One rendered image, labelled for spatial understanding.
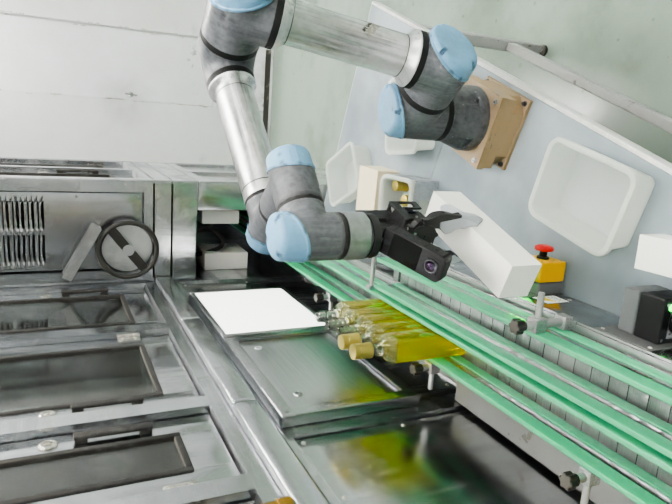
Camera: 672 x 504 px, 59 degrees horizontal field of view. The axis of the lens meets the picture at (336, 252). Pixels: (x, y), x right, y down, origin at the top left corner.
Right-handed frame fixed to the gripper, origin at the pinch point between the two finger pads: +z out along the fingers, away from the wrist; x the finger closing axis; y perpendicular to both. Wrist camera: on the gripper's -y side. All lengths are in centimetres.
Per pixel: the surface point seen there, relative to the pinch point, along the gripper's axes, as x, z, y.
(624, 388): 14.3, 21.1, -24.6
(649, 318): 3.8, 25.5, -19.5
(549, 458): 38.0, 21.1, -19.9
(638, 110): -11, 89, 49
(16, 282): 89, -75, 116
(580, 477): 25.4, 10.8, -31.6
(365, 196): 35, 27, 80
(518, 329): 12.0, 8.1, -10.3
